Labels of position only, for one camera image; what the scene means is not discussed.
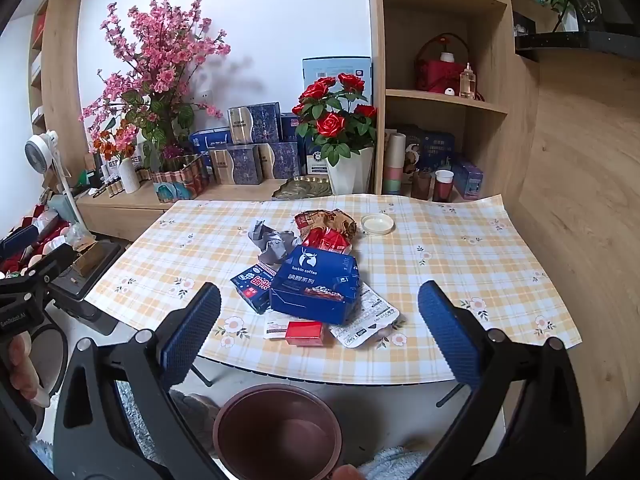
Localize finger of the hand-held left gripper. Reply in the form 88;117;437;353
0;225;43;258
27;242;78;286

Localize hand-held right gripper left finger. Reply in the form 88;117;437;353
52;282;226;480

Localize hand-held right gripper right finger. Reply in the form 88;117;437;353
415;280;588;480

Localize small blue packet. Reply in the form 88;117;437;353
230;262;278;316

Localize white printed pouch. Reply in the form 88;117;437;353
327;282;401;348

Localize white barcode label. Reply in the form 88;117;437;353
263;316;301;341

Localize small red box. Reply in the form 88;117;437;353
285;320;326;347

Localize grey paper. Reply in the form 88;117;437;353
247;219;301;267

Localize blue coffee box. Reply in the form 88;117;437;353
269;245;362;326

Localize white round cup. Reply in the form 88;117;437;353
360;213;396;236

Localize maroon plastic bin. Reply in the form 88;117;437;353
212;384;346;480

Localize red snack bag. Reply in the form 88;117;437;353
300;227;353;257

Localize brown snack bag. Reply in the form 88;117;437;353
294;208;358;241

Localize person's left hand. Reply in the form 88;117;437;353
7;334;52;408

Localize red white patterned cloth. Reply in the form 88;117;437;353
0;202;81;281

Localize yellow plaid floral tablecloth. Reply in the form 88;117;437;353
84;192;586;386

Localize grey slipper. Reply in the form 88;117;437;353
172;391;221;456

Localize row of small bottles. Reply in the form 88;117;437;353
92;162;153;198

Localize white standing fan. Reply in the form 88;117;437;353
25;131;83;226

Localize white vase orange flowers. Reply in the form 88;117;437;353
92;130;143;195

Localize red cup white rim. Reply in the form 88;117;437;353
432;170;455;203

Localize printed wavy planter box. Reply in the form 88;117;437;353
151;155;211;203

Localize brown cup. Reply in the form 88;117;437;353
411;169;432;200

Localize small purple box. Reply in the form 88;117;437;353
450;157;485;201

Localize gold blue patterned box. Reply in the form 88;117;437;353
260;141;301;181
227;102;282;145
207;144;264;186

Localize stack of pastel paper cups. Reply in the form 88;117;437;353
382;132;407;196

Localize dark blue gift box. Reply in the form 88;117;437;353
400;125;456;176

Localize red rose plant white pot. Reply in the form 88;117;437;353
292;74;378;196

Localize blue flat box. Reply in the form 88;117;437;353
189;128;233;153

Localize wooden shelf unit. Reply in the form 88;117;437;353
27;0;543;243

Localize blue white shield box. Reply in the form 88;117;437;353
304;137;331;176

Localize pink blossom plant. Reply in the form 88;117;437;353
80;0;232;171

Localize dark blue tall box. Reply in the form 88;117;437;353
280;112;307;143

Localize glass perfume bottle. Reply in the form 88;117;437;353
459;62;477;100

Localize red gift basket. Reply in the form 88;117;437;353
414;34;473;96

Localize light blue carton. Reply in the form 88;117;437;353
301;56;373;106

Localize black stone counter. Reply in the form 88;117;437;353
515;30;640;63

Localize black box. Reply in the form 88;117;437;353
570;0;640;26

